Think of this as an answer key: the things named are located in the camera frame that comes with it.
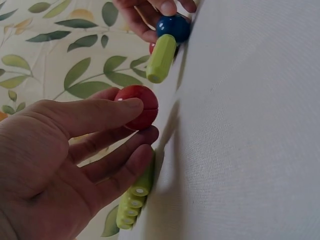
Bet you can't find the green faceted rod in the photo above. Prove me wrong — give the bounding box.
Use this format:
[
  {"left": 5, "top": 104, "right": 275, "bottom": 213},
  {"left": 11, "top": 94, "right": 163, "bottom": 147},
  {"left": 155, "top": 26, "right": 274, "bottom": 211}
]
[
  {"left": 145, "top": 34, "right": 178, "bottom": 84},
  {"left": 123, "top": 193, "right": 141, "bottom": 217},
  {"left": 116, "top": 193, "right": 134, "bottom": 230},
  {"left": 119, "top": 196, "right": 138, "bottom": 225},
  {"left": 126, "top": 188, "right": 148, "bottom": 209},
  {"left": 130, "top": 148, "right": 157, "bottom": 197}
]

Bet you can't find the person's right hand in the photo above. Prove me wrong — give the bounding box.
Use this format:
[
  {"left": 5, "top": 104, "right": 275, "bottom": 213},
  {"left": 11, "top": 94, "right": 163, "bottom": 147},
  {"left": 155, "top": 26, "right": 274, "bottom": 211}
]
[{"left": 112, "top": 0, "right": 198, "bottom": 44}]

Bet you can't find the blue ball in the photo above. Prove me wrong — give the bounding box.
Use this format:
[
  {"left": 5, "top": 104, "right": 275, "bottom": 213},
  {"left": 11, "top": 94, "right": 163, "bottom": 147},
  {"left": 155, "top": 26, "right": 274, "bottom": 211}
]
[{"left": 156, "top": 13, "right": 192, "bottom": 44}]

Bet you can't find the person's left hand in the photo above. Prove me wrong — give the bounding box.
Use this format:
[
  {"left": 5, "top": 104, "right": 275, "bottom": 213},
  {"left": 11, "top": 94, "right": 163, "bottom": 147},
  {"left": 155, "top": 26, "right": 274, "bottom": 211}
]
[{"left": 0, "top": 86, "right": 160, "bottom": 240}]

